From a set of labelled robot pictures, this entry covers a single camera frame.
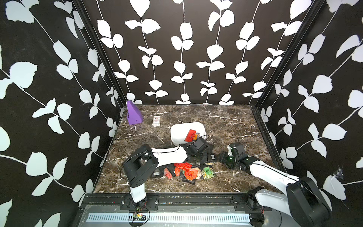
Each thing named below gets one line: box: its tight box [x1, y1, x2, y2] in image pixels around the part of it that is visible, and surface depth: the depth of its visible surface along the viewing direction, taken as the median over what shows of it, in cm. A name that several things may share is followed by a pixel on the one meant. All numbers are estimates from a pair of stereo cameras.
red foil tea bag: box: [184, 129, 197, 142], surface depth 103 cm
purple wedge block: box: [126, 100, 144, 125], surface depth 105 cm
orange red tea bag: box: [184, 168, 199, 181], surface depth 85 cm
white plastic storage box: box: [170, 122, 207, 146], surface depth 103 cm
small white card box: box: [152, 115, 161, 127], surface depth 110 cm
